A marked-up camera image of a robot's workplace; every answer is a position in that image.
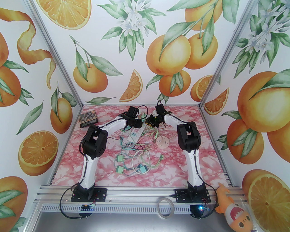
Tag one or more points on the aluminium frame post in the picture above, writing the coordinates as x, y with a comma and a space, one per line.
57, 56
225, 56

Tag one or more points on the black gold calculator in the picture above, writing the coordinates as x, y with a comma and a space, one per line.
88, 117

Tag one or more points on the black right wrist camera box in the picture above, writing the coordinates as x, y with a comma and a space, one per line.
160, 109

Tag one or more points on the small circuit board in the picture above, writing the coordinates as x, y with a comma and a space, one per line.
87, 207
204, 209

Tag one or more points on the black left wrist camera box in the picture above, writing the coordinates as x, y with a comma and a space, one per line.
132, 111

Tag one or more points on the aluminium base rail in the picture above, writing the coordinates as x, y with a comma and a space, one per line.
136, 192

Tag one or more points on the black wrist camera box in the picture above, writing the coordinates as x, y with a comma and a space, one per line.
160, 109
132, 111

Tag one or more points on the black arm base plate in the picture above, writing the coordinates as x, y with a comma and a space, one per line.
181, 194
100, 194

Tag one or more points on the teal USB wall charger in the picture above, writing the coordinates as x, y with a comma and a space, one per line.
119, 169
120, 158

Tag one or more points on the light blue USB wall charger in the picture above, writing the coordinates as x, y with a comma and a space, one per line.
142, 168

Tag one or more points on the mint green USB wall charger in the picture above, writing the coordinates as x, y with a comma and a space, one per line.
143, 115

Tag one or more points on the aluminium back rail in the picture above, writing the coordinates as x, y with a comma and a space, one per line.
108, 105

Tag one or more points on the round pink white power socket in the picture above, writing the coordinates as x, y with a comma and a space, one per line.
163, 143

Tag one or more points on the white power strip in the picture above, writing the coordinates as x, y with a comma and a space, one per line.
133, 137

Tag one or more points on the perforated metal strip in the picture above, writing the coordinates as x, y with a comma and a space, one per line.
124, 208

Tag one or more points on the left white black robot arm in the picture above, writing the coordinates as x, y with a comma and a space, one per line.
87, 172

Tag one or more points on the clear tape roll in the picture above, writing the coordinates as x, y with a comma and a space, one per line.
158, 208

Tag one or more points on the orange shark plush toy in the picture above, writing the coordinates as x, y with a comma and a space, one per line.
235, 217

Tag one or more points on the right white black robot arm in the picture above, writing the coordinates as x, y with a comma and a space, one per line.
193, 167

